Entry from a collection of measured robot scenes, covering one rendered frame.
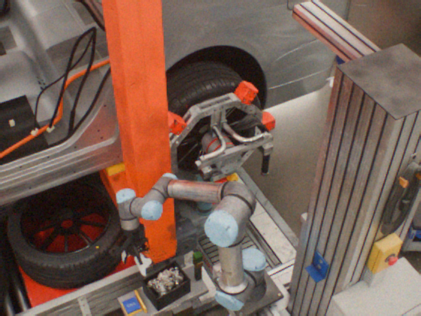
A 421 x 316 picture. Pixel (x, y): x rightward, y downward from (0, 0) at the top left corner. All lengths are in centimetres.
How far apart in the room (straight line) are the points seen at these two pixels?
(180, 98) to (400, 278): 137
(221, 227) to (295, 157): 232
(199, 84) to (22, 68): 119
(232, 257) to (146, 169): 58
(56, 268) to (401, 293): 174
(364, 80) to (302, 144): 274
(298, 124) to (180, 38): 189
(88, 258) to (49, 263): 20
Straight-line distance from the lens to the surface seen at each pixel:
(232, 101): 286
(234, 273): 215
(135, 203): 223
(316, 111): 458
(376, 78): 160
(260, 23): 299
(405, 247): 367
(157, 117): 225
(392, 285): 214
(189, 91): 285
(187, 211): 353
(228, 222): 192
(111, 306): 326
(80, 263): 304
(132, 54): 203
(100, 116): 288
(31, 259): 311
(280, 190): 396
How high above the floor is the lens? 297
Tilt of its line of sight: 46 degrees down
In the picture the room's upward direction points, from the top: straight up
